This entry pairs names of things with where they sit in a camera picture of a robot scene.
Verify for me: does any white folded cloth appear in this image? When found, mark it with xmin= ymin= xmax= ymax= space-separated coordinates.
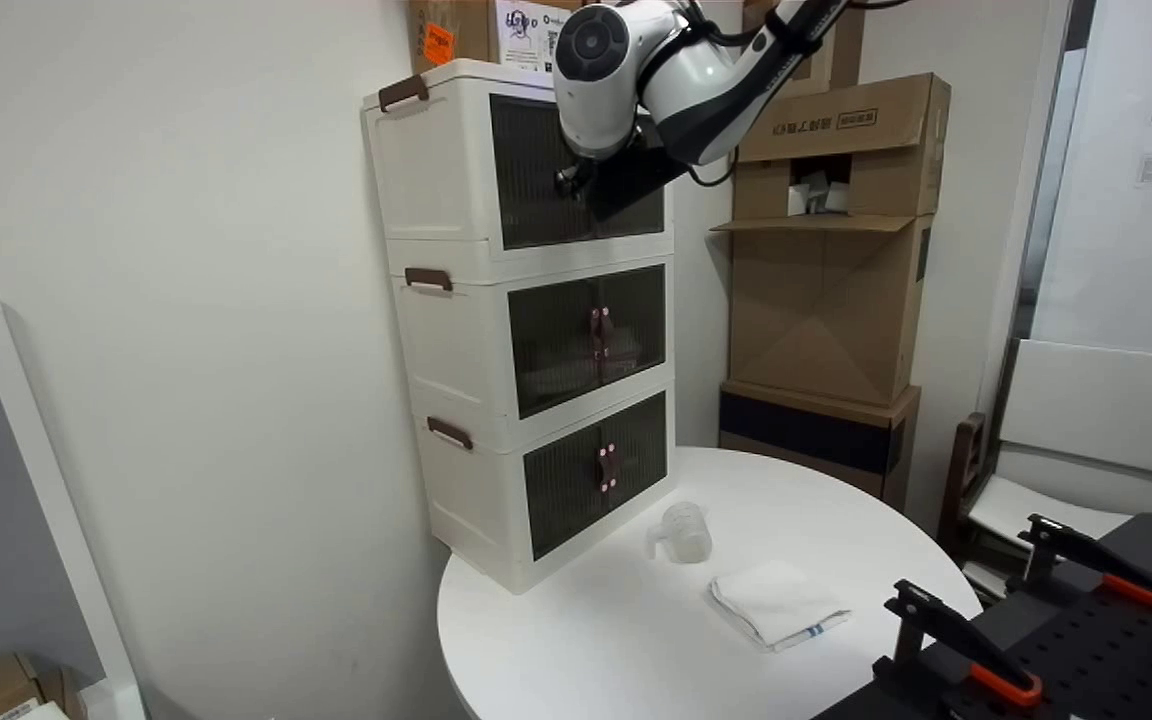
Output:
xmin=706 ymin=557 xmax=857 ymax=651

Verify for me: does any clear plastic cup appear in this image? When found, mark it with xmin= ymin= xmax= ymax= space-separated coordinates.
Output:
xmin=650 ymin=498 xmax=718 ymax=566

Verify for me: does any brown wooden frame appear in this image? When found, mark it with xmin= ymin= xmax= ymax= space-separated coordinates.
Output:
xmin=937 ymin=411 xmax=994 ymax=557

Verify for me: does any black clamp with orange handle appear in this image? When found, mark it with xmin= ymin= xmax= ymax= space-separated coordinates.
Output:
xmin=1017 ymin=511 xmax=1152 ymax=615
xmin=886 ymin=575 xmax=1050 ymax=710

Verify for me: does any white three-tier storage cabinet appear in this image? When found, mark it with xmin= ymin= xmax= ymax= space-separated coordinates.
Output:
xmin=360 ymin=55 xmax=682 ymax=597

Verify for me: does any smoked ribbed cabinet door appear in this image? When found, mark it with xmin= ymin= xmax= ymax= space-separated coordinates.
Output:
xmin=522 ymin=428 xmax=607 ymax=565
xmin=596 ymin=183 xmax=668 ymax=243
xmin=593 ymin=262 xmax=674 ymax=391
xmin=507 ymin=278 xmax=600 ymax=421
xmin=490 ymin=92 xmax=596 ymax=250
xmin=600 ymin=391 xmax=674 ymax=521

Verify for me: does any narrow cardboard box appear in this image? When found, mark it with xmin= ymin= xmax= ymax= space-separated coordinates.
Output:
xmin=813 ymin=2 xmax=869 ymax=97

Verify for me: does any cardboard box with black band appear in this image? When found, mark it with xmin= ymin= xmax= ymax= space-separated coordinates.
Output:
xmin=718 ymin=378 xmax=925 ymax=511

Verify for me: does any white foam board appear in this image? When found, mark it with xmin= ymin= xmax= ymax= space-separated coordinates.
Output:
xmin=996 ymin=335 xmax=1152 ymax=483

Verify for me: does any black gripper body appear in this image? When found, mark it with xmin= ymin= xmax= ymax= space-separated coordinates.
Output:
xmin=577 ymin=136 xmax=699 ymax=225

